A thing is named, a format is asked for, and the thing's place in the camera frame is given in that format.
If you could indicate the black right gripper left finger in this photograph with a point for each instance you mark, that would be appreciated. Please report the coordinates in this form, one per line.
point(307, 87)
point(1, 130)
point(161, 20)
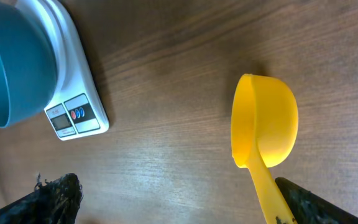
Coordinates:
point(57, 201)

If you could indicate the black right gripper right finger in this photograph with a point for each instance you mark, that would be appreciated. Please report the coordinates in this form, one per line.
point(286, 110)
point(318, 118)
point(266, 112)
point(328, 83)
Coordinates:
point(310, 208)

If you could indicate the yellow plastic measuring scoop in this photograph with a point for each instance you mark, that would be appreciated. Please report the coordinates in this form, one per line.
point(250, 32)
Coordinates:
point(264, 126)

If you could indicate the white digital kitchen scale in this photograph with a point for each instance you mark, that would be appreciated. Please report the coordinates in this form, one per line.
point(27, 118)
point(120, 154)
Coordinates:
point(75, 111)

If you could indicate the blue plastic bowl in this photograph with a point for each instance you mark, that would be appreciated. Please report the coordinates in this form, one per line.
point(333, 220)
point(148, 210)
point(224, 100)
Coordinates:
point(28, 71)

